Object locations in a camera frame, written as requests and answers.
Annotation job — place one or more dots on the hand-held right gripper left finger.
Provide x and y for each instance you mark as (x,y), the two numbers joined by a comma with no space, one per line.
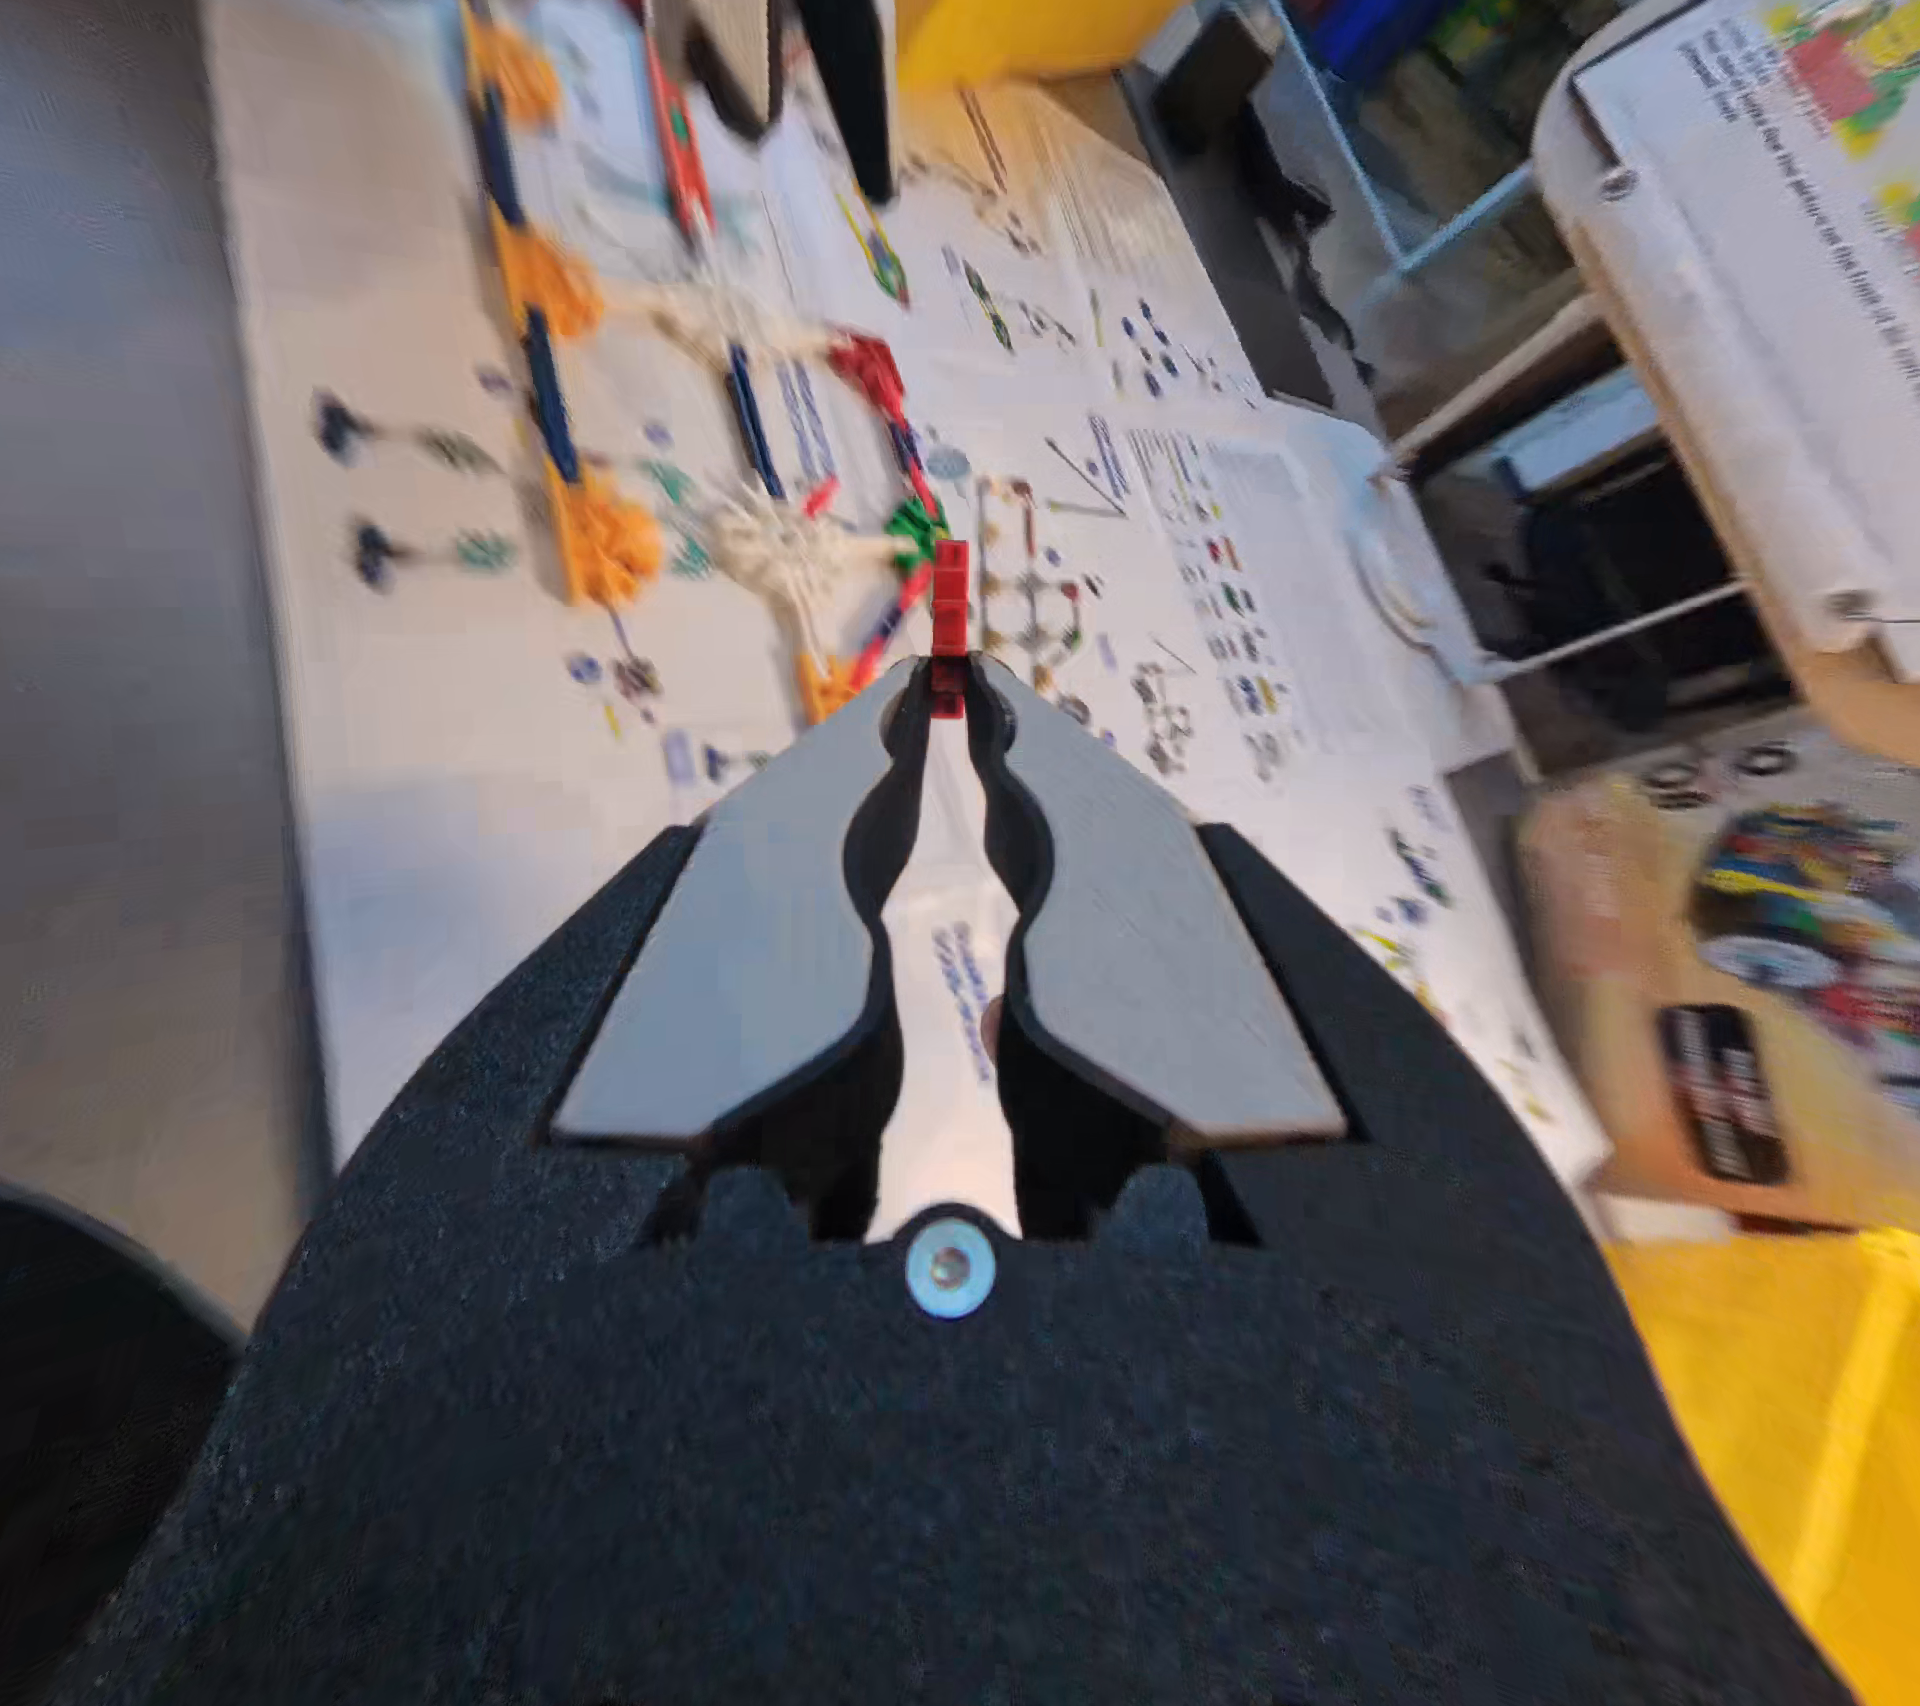
(721,987)

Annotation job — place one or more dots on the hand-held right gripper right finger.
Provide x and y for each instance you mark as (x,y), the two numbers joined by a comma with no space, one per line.
(1187,987)

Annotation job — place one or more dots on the red rod piece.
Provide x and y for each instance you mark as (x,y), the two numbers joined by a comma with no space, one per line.
(948,612)

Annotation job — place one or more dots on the colourful rod connector toy model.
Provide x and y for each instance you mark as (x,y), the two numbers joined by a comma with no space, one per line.
(586,522)

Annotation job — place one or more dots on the toy building instruction sheet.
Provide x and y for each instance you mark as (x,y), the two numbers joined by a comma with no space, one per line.
(450,747)

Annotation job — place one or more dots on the black box device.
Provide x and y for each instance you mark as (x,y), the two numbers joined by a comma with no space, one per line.
(1224,81)

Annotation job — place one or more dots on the construction toy box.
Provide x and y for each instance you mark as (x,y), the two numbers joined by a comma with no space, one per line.
(1770,987)

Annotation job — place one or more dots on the printed paper sheet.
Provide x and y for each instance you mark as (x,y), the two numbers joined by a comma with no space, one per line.
(1801,236)

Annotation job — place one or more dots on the white stand frame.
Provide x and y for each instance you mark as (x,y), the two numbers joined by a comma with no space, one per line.
(1501,372)

